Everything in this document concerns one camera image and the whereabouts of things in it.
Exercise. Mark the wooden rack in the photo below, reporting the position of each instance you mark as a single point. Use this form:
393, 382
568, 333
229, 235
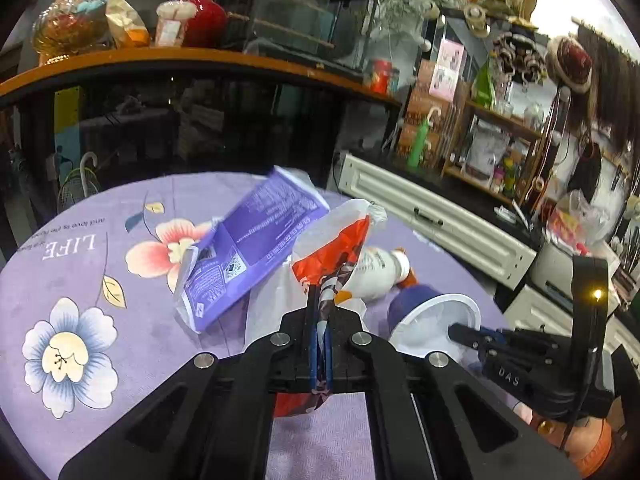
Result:
500, 119

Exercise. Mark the teal tin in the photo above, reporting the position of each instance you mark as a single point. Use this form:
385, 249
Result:
395, 81

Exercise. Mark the purple floral tablecloth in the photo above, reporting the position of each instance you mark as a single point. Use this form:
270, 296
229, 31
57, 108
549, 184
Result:
125, 350

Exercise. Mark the white printed packet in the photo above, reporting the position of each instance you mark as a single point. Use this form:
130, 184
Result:
482, 152

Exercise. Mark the red vase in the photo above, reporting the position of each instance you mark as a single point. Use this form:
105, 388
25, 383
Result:
205, 15

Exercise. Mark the green leaf bag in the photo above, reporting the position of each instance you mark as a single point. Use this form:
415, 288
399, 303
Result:
483, 85

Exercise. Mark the blue paper cup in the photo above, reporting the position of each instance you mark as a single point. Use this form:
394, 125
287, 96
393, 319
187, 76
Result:
430, 320

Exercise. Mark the red white plastic bag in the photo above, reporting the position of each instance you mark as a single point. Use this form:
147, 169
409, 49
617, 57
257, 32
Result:
340, 240

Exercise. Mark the gold paper snack bag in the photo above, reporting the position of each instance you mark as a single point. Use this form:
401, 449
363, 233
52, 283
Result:
125, 20

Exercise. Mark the vanity mirror with bulbs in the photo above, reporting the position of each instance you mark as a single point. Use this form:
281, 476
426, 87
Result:
450, 27

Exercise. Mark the glass display case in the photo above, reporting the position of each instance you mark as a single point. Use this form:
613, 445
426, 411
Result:
300, 10

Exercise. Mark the gold glass bowl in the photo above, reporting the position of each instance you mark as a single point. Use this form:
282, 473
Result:
70, 30

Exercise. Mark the glass cup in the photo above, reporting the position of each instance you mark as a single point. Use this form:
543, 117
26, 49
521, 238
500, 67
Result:
533, 116

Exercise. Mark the hanging hair extensions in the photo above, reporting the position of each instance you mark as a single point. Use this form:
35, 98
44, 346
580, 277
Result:
612, 90

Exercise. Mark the wooden counter shelf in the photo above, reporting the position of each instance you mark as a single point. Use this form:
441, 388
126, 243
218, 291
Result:
200, 57

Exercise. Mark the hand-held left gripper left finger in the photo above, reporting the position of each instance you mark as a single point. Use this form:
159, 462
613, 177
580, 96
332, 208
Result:
313, 360

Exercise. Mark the red tin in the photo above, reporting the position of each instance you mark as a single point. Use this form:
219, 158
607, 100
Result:
381, 76

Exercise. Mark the clear plastic jar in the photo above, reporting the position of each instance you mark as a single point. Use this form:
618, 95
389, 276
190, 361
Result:
175, 22

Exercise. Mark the person's right hand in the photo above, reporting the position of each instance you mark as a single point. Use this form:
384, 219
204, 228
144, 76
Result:
585, 445

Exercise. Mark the purple snack packet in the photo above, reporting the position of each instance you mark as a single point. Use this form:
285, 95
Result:
260, 240

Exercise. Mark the clear plastic bag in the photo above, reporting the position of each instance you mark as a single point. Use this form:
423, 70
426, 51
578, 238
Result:
580, 220

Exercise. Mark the ornate beaded headdress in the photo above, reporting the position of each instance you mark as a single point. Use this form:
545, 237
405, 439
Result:
520, 57

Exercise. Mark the red fur-trimmed hat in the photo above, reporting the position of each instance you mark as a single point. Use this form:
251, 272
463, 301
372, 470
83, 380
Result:
570, 62

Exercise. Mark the pink printed box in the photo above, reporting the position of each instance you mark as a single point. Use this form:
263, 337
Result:
452, 54
445, 81

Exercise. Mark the white plastic bottle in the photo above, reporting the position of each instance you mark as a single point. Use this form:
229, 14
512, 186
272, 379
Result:
375, 275

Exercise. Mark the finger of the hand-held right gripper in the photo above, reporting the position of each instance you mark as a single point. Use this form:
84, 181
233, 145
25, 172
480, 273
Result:
467, 334

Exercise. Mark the brown printed box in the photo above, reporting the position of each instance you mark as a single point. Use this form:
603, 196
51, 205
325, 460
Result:
422, 109
435, 140

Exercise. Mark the wide white drawer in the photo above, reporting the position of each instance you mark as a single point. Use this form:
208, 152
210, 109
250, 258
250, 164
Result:
450, 225

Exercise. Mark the white hair tool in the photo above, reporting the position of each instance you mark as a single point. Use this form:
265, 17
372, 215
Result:
512, 216

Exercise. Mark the white printer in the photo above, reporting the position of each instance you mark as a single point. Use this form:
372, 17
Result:
550, 265

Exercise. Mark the green bottle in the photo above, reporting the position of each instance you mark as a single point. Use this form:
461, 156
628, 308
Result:
417, 147

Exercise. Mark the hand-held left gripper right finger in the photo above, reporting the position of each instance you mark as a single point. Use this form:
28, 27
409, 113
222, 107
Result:
328, 360

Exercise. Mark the black hair bundle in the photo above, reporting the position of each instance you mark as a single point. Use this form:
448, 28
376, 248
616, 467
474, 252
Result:
586, 172

